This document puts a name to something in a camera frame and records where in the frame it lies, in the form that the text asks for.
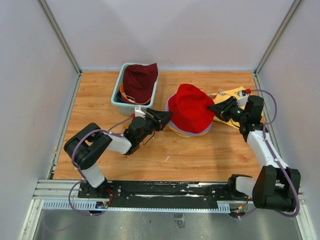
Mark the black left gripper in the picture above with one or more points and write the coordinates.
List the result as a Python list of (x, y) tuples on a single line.
[(161, 118)]

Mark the dark maroon bucket hat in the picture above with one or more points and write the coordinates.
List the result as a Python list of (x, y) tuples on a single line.
[(139, 81)]

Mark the grey slotted cable duct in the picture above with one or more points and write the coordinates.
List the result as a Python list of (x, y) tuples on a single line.
[(148, 206)]

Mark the yellow cartoon print cloth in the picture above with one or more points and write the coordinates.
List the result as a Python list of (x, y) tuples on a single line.
[(223, 96)]

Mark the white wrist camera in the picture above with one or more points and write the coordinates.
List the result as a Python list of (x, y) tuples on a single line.
[(138, 112), (243, 97)]

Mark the red bucket hat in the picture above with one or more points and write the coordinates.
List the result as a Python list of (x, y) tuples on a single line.
[(189, 89)]

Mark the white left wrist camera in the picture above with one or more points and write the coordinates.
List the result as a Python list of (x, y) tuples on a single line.
[(138, 112)]

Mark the lavender bucket hat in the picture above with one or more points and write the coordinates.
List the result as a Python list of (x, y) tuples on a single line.
[(172, 125)]

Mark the light teal plastic bin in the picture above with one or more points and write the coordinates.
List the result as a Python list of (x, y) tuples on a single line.
[(126, 108)]

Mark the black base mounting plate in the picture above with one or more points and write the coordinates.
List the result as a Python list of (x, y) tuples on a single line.
[(175, 193)]

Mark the yellow bucket hat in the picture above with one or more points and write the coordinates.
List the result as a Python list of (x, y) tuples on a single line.
[(204, 132)]

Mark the blue bucket hat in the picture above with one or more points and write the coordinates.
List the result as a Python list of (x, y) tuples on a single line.
[(119, 97)]

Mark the wooden hat stand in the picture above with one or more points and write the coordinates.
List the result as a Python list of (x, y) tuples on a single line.
[(184, 136)]

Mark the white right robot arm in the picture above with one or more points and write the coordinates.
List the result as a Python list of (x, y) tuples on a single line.
[(277, 185)]

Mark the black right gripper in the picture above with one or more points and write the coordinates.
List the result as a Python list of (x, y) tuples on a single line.
[(224, 106)]

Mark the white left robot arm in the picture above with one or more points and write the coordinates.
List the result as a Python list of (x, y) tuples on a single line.
[(87, 146)]

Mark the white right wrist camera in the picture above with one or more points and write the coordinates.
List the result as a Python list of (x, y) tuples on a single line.
[(243, 97)]

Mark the orange bucket hat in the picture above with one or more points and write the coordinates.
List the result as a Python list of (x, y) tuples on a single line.
[(129, 99)]

